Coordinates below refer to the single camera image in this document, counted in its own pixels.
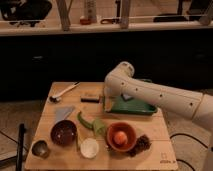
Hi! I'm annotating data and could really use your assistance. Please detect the wooden black felt eraser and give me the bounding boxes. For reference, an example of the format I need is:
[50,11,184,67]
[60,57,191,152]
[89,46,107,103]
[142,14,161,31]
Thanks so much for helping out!
[80,93,100,103]

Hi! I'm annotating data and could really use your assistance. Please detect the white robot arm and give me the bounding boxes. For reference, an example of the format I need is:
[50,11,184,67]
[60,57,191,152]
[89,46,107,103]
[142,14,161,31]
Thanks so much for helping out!
[104,61,213,171]

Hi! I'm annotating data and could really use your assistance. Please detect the orange bowl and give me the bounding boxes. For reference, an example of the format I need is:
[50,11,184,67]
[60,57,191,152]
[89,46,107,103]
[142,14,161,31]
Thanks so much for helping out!
[106,122,136,152]

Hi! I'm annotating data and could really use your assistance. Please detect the white small bowl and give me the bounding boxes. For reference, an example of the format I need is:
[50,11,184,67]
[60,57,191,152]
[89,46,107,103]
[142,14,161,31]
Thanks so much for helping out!
[80,138,99,159]

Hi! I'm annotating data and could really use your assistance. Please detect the purple bowl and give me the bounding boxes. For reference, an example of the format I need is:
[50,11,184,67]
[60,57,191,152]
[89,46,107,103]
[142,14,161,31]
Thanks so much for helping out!
[50,120,77,147]

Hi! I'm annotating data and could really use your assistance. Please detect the green plastic tray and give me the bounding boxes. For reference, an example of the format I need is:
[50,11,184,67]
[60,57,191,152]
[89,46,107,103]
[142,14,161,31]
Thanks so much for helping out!
[103,86,158,116]

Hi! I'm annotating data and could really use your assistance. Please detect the light green leafy vegetable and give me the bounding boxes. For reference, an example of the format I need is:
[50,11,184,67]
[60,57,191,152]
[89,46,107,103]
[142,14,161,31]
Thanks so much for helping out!
[93,118,106,136]

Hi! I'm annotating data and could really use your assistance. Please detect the green chili pepper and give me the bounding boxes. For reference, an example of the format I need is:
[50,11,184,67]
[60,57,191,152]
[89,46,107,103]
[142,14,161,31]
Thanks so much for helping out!
[77,112,93,130]

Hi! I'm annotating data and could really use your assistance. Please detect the grey triangular cloth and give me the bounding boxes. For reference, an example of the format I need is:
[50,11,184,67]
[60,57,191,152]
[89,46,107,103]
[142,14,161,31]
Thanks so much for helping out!
[55,106,75,122]

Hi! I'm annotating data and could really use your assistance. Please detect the orange fruit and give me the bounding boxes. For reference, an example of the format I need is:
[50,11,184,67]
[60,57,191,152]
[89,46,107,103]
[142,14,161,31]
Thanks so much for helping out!
[114,131,127,145]

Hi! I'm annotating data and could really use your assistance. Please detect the red object on ledge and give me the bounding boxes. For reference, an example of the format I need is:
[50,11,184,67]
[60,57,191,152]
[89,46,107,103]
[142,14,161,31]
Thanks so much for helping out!
[79,16,92,25]

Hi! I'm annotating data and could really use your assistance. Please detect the white bottle on ledge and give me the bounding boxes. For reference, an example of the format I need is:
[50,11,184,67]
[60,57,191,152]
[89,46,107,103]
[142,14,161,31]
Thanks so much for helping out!
[84,0,97,23]

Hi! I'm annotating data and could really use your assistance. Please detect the small metal cup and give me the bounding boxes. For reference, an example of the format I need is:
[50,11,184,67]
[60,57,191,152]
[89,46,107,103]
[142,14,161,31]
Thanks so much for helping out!
[32,140,50,158]

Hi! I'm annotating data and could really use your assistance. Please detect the black pole at left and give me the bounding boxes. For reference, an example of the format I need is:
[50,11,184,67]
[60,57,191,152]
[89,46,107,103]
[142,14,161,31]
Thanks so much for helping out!
[16,123,25,171]

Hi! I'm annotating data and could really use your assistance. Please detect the black cable on floor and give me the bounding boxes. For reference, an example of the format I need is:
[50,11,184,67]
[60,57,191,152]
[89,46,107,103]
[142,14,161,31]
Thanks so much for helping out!
[169,132,211,171]

